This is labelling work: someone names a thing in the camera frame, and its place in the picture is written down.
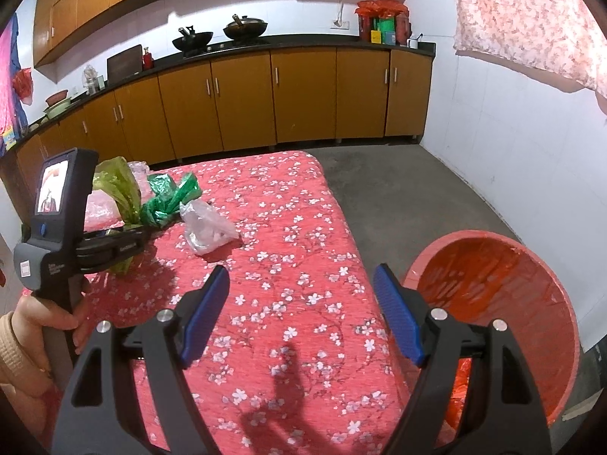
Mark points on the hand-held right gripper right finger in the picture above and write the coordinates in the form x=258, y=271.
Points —
x=398, y=313

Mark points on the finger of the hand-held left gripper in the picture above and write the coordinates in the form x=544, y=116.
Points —
x=114, y=258
x=118, y=236

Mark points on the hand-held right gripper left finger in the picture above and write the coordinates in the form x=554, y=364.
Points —
x=204, y=313

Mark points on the yellow-green plastic bag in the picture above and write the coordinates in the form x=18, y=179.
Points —
x=118, y=185

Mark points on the red plastic bin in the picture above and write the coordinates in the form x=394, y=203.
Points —
x=498, y=265

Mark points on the person's left forearm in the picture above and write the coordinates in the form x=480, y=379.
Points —
x=14, y=355

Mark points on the person's left hand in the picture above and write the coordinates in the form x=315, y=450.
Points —
x=38, y=313

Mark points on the pink translucent plastic bag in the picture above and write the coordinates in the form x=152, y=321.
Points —
x=102, y=206

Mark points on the clear bubble plastic bag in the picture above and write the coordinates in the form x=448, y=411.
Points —
x=140, y=175

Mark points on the red floral tablecloth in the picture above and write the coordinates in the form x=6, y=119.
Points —
x=284, y=246

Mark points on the colourful small packet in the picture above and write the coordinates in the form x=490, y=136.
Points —
x=8, y=137

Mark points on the stacked wash basins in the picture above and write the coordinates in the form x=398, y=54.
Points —
x=58, y=103

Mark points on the red hanging plastic bag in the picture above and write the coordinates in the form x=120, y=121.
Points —
x=22, y=85

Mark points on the glass jar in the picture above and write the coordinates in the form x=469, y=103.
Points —
x=92, y=78

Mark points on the dark wooden cutting board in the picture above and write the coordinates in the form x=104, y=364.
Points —
x=124, y=64

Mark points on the small red bottle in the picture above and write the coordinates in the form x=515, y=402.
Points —
x=148, y=60

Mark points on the pink hanging cloth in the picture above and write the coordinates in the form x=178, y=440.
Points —
x=9, y=57

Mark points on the brown upper kitchen cabinets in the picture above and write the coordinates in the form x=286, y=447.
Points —
x=90, y=4

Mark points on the brown kitchen cabinets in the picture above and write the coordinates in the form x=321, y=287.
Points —
x=303, y=97
x=90, y=4

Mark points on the brown lower kitchen cabinets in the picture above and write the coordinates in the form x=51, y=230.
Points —
x=303, y=97

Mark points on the black wok with lid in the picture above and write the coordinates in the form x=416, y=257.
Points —
x=245, y=28

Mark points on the black kitchen countertop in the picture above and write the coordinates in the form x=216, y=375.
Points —
x=303, y=40

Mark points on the small yellow box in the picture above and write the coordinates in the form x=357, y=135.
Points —
x=376, y=37

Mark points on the green box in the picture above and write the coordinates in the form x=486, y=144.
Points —
x=386, y=28

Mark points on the red plastic bag on boxes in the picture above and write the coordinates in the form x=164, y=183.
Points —
x=379, y=8

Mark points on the pink floral curtain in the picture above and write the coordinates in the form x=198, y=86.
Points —
x=526, y=19

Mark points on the white wall outlet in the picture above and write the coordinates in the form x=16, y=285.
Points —
x=340, y=24

